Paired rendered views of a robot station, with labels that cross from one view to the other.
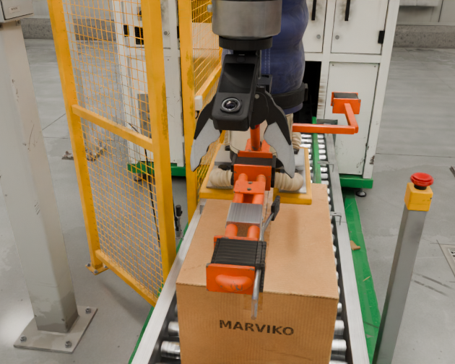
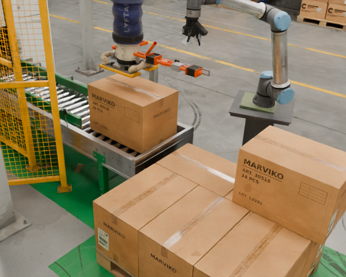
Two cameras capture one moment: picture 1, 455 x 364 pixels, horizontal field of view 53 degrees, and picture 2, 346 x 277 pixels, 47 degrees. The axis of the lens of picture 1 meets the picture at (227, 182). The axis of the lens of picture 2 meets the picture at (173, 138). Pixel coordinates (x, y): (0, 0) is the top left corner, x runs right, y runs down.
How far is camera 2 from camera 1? 236 cm
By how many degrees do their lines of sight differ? 53
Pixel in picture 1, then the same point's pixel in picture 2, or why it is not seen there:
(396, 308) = not seen: hidden behind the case
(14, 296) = not seen: outside the picture
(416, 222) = (156, 72)
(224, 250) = (192, 68)
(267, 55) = (139, 22)
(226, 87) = (200, 27)
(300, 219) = (138, 82)
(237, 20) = (198, 14)
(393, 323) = not seen: hidden behind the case
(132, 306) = (26, 195)
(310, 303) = (173, 96)
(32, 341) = (4, 236)
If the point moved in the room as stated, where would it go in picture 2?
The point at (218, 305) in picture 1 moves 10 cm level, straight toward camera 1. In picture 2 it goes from (153, 109) to (165, 113)
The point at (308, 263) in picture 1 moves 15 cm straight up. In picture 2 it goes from (160, 88) to (161, 70)
